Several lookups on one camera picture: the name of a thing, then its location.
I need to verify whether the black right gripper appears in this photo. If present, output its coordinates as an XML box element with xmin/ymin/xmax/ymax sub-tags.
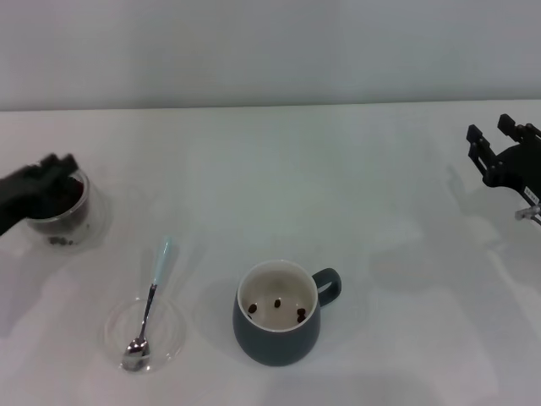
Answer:
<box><xmin>466</xmin><ymin>112</ymin><xmax>541</xmax><ymax>202</ymax></box>

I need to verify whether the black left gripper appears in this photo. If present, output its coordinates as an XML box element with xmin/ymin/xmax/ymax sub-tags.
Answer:
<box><xmin>0</xmin><ymin>152</ymin><xmax>80</xmax><ymax>237</ymax></box>

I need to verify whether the double-walled glass cup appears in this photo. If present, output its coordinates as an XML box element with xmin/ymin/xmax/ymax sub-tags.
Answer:
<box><xmin>25</xmin><ymin>167</ymin><xmax>112</xmax><ymax>255</ymax></box>

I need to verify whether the blue-handled metal spoon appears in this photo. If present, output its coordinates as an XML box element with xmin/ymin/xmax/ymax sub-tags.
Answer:
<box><xmin>121</xmin><ymin>235</ymin><xmax>174</xmax><ymax>372</ymax></box>

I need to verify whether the clear glass saucer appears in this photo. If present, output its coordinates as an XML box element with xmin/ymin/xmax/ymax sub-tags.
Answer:
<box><xmin>103</xmin><ymin>295</ymin><xmax>187</xmax><ymax>376</ymax></box>

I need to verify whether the small coffee bean portion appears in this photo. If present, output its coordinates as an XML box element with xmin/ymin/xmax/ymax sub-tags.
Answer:
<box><xmin>247</xmin><ymin>298</ymin><xmax>308</xmax><ymax>325</ymax></box>

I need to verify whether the dark blue ceramic mug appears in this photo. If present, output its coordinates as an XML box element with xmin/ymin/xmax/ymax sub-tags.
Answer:
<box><xmin>231</xmin><ymin>260</ymin><xmax>342</xmax><ymax>368</ymax></box>

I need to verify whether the right gripper connector cable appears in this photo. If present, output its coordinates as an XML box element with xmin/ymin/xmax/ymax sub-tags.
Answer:
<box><xmin>514</xmin><ymin>205</ymin><xmax>541</xmax><ymax>225</ymax></box>

